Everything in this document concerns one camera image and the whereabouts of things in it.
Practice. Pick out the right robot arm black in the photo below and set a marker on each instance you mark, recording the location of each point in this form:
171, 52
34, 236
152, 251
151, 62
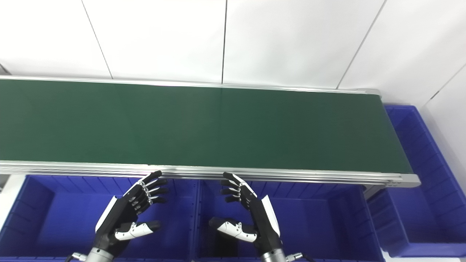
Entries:
273, 256

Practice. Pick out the blue plastic bin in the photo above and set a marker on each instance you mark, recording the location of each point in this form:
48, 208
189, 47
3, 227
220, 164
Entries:
422, 214
320, 225
62, 222

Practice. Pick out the green conveyor belt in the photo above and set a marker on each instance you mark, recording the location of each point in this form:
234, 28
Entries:
204, 127
291, 176

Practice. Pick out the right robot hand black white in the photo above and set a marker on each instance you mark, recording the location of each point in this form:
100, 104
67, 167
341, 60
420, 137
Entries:
264, 225

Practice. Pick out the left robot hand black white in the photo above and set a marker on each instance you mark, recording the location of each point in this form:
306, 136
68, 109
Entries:
120, 214

